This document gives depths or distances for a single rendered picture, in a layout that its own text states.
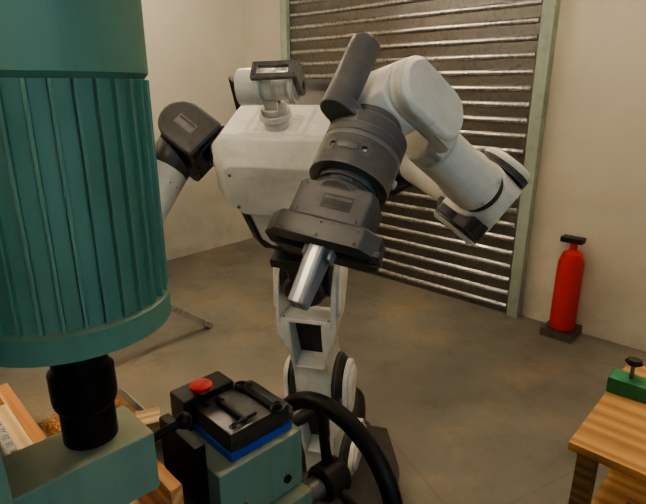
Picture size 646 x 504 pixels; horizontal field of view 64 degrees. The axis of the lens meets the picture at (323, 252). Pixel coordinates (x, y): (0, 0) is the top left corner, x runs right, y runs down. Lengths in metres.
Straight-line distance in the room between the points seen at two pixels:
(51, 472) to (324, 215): 0.35
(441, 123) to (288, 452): 0.47
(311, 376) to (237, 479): 0.77
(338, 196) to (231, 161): 0.52
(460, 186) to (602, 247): 2.65
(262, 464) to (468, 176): 0.45
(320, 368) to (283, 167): 0.63
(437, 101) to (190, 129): 0.62
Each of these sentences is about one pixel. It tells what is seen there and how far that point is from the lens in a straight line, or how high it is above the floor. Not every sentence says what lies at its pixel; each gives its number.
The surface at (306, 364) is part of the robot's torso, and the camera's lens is 1.42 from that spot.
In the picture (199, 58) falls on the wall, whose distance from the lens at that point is 4.62.
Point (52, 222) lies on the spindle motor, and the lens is 0.42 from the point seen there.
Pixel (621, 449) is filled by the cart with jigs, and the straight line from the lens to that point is 1.60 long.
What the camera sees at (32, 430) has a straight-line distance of 0.88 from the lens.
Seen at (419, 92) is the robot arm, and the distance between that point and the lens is 0.57.
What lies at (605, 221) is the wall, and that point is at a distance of 3.28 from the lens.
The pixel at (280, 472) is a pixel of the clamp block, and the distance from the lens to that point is 0.76.
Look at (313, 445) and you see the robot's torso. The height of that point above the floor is 0.36.
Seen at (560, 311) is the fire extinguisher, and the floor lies 0.17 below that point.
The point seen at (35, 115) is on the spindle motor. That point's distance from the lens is 0.41.
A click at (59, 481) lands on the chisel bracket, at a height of 1.07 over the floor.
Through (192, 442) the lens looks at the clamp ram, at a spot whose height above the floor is 0.99.
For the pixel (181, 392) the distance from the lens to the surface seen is 0.76.
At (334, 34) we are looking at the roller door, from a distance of 4.13.
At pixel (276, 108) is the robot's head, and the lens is 0.99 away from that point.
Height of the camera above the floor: 1.41
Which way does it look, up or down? 18 degrees down
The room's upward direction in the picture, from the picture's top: straight up
